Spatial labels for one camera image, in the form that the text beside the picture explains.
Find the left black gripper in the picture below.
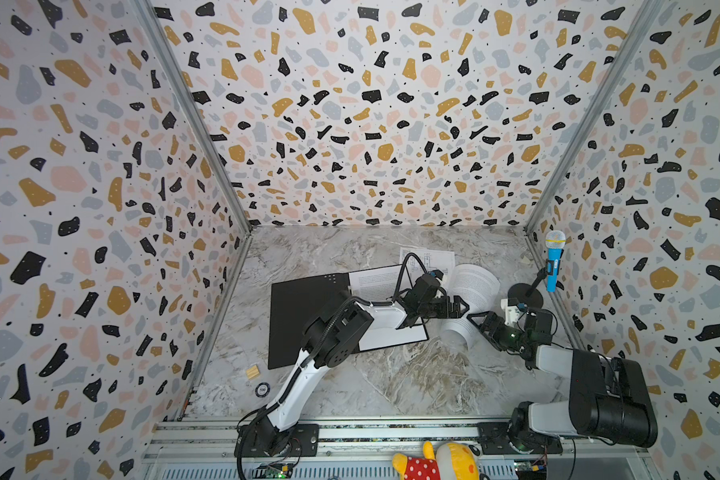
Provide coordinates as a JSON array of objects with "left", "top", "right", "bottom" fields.
[{"left": 415, "top": 297, "right": 468, "bottom": 321}]

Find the text paper sheet back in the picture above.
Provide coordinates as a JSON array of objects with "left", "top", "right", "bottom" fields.
[{"left": 440, "top": 264, "right": 500, "bottom": 350}]

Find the text paper sheet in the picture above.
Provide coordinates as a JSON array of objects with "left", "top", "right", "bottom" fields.
[
  {"left": 348, "top": 265, "right": 429, "bottom": 353},
  {"left": 440, "top": 264, "right": 500, "bottom": 350}
]

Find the paper sheet with diagram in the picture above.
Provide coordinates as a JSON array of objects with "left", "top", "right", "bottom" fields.
[{"left": 399, "top": 247, "right": 456, "bottom": 281}]

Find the text paper sheet front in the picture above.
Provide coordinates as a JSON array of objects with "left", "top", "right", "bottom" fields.
[{"left": 348, "top": 265, "right": 429, "bottom": 353}]

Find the orange black binder folder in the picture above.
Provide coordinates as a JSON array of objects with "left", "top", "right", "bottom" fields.
[{"left": 268, "top": 272, "right": 351, "bottom": 370}]

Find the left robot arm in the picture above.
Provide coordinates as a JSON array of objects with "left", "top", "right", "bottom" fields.
[{"left": 234, "top": 270, "right": 469, "bottom": 460}]

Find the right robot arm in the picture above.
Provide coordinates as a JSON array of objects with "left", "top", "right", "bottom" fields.
[{"left": 467, "top": 308, "right": 658, "bottom": 453}]

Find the black microphone stand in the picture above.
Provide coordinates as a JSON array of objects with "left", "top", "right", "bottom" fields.
[{"left": 507, "top": 268, "right": 547, "bottom": 309}]

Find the blue toy microphone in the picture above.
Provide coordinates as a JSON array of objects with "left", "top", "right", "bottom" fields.
[{"left": 545, "top": 230, "right": 567, "bottom": 293}]

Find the yellow red plush toy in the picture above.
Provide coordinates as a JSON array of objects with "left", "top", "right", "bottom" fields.
[{"left": 392, "top": 442, "right": 480, "bottom": 480}]

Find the small wooden block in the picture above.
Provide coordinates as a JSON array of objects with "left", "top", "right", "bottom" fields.
[{"left": 245, "top": 365, "right": 260, "bottom": 380}]

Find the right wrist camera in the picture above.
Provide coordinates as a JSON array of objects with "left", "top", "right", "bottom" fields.
[{"left": 500, "top": 298, "right": 527, "bottom": 328}]

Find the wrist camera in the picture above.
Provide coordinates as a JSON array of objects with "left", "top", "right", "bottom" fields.
[
  {"left": 421, "top": 269, "right": 444, "bottom": 288},
  {"left": 500, "top": 298, "right": 527, "bottom": 328}
]

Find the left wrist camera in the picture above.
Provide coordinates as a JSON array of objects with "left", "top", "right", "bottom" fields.
[{"left": 421, "top": 269, "right": 444, "bottom": 288}]

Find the black corrugated cable conduit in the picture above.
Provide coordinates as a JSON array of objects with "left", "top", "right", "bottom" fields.
[{"left": 236, "top": 251, "right": 430, "bottom": 480}]

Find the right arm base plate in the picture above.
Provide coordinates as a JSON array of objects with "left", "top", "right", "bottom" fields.
[{"left": 477, "top": 421, "right": 563, "bottom": 455}]

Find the aluminium mounting rail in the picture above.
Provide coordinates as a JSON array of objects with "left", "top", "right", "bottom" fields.
[{"left": 140, "top": 417, "right": 660, "bottom": 479}]

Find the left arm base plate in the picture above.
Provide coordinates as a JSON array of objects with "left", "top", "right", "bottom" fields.
[{"left": 235, "top": 420, "right": 320, "bottom": 458}]

